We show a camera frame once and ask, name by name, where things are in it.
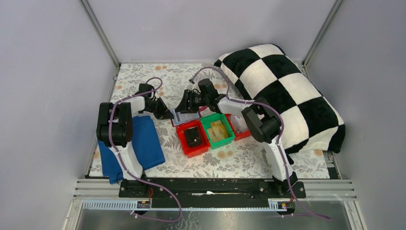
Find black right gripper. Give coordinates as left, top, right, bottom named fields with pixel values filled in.
left=175, top=89, right=209, bottom=114

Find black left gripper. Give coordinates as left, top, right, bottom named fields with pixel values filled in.
left=146, top=96, right=175, bottom=120

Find red leather card holder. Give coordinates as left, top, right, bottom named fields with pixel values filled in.
left=170, top=106, right=207, bottom=127

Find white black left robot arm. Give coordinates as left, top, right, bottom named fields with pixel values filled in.
left=96, top=83, right=174, bottom=197

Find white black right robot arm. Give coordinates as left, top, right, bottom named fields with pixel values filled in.
left=175, top=79, right=297, bottom=197

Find black VIP card stack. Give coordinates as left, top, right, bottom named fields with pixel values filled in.
left=184, top=126, right=202, bottom=148

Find gold cards in green bin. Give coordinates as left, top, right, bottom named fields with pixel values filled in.
left=207, top=120, right=229, bottom=143

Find white cards in red bin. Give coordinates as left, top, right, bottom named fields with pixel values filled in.
left=230, top=115, right=248, bottom=133

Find floral patterned table mat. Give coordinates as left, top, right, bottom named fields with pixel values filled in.
left=89, top=63, right=330, bottom=179

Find blue folded cloth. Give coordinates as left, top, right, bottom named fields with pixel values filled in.
left=98, top=116, right=165, bottom=184

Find left red plastic bin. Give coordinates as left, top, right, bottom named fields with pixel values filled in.
left=176, top=120, right=211, bottom=158

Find red plastic bin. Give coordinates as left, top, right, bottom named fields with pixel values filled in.
left=226, top=114, right=251, bottom=141
left=176, top=120, right=211, bottom=158

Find right red plastic bin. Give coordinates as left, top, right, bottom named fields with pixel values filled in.
left=226, top=114, right=251, bottom=141

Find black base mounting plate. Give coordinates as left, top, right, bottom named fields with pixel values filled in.
left=119, top=178, right=292, bottom=208

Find black white checkered pillow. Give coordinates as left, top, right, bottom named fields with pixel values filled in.
left=214, top=44, right=346, bottom=154

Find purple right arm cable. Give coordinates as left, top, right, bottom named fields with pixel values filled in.
left=189, top=67, right=332, bottom=220

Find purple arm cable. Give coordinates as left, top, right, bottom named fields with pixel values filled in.
left=108, top=77, right=184, bottom=223
left=189, top=67, right=332, bottom=220

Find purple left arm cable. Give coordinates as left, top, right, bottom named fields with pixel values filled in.
left=108, top=77, right=184, bottom=223

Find aluminium front rail frame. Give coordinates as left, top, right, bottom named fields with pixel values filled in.
left=63, top=179, right=367, bottom=230

